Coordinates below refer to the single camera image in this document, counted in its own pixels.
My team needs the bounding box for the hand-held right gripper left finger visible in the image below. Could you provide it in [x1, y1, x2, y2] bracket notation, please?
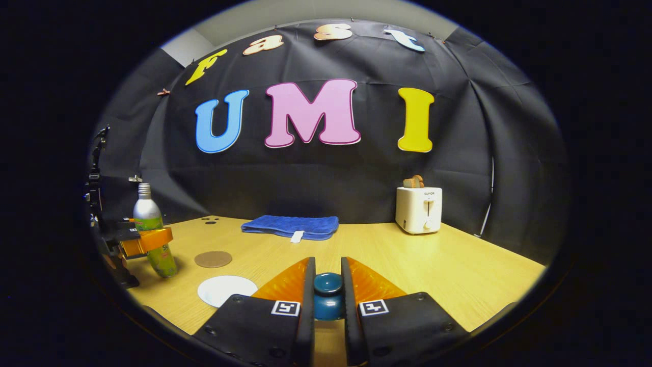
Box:
[191, 256, 316, 367]

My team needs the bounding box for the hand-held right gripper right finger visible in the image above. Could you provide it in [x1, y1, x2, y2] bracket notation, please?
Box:
[340, 256, 469, 367]

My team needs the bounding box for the silver green label water bottle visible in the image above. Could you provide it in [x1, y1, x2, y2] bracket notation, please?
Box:
[133, 183, 178, 278]

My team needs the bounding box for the teal teacup lid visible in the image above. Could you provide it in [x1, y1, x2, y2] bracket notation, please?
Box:
[313, 272, 344, 322]

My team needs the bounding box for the round brown cork coaster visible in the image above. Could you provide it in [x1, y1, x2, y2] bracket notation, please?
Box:
[194, 250, 233, 269]

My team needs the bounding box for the teal white-lined teacup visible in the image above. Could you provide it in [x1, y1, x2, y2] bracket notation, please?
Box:
[197, 275, 258, 308]

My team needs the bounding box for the blue folded towel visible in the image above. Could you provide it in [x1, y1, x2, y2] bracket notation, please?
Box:
[241, 215, 340, 244]

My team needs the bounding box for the white toaster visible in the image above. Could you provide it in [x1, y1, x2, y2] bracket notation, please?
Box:
[395, 186, 443, 235]

